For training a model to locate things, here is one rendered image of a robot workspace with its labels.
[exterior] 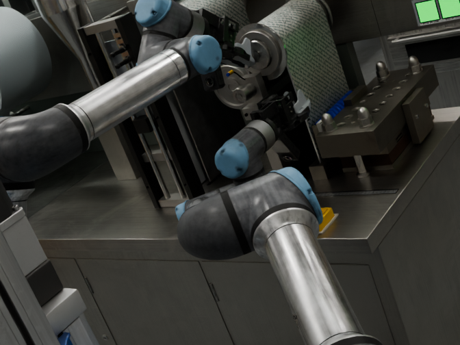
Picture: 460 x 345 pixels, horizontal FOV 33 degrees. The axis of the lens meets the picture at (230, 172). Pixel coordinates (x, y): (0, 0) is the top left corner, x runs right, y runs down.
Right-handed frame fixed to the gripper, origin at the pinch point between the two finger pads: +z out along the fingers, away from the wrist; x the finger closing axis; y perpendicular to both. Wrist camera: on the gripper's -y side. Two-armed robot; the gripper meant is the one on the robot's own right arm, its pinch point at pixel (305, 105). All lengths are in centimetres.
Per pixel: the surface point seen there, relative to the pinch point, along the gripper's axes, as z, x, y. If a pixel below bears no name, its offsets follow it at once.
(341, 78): 19.4, -0.3, -1.2
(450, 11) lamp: 29.3, -29.6, 8.2
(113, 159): 4, 80, -11
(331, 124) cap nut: -4.3, -8.3, -4.2
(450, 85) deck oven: 207, 54, -78
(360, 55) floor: 383, 199, -109
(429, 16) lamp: 29.3, -24.1, 8.0
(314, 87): 5.9, -0.3, 2.0
